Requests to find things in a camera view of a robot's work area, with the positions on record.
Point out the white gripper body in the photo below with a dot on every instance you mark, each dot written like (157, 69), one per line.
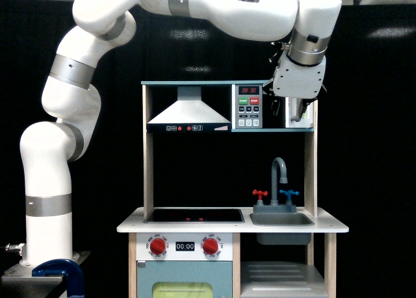
(292, 80)

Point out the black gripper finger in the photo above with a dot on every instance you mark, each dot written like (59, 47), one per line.
(275, 105)
(303, 105)

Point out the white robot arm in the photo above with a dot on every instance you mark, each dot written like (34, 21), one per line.
(47, 148)

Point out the right red oven knob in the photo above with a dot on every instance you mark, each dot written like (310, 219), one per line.
(210, 246)

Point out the red oven knob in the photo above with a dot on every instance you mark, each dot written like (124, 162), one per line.
(157, 246)
(210, 246)

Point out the left red oven knob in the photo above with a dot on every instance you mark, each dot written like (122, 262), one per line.
(157, 246)

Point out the teal lower oven door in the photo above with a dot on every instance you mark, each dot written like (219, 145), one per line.
(184, 279)

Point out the grey microwave control panel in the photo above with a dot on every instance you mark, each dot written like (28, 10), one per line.
(247, 106)

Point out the silver toy range hood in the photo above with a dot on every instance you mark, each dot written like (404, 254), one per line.
(188, 114)

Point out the grey toy sink basin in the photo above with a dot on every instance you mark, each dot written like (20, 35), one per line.
(285, 220)

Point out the black toy stovetop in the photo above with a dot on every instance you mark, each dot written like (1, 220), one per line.
(195, 215)

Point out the grey lower shelf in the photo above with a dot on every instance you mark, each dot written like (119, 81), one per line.
(281, 279)

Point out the blue c-clamp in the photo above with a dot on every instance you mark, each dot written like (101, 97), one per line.
(70, 270)

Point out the blue faucet tap handle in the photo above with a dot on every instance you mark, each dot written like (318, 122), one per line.
(289, 194)

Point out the red faucet tap handle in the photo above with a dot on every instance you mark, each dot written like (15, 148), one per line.
(260, 194)

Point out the wooden toy kitchen frame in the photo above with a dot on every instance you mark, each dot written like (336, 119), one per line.
(220, 170)

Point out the silver cable connector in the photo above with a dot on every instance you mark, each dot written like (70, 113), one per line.
(14, 248)

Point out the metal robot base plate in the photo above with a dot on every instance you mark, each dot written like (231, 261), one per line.
(17, 281)

